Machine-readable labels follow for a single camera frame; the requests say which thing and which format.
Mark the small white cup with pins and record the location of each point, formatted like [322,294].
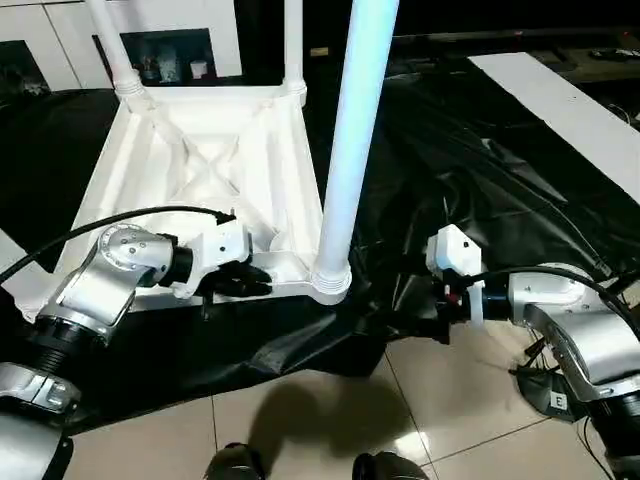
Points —
[198,69]

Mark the black work mat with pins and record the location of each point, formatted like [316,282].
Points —
[450,150]

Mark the white blue patterned jar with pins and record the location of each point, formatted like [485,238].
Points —
[167,65]

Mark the black cabinet with gold label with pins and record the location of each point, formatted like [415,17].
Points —
[450,15]

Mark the white display cabinet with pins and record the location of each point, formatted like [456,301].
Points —
[60,40]

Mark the white flat board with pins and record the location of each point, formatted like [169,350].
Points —
[550,100]

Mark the white plastic table top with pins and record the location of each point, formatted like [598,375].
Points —
[150,150]

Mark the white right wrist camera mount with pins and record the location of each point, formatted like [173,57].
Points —
[455,250]

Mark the dark robot left foot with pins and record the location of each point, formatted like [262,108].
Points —
[235,465]

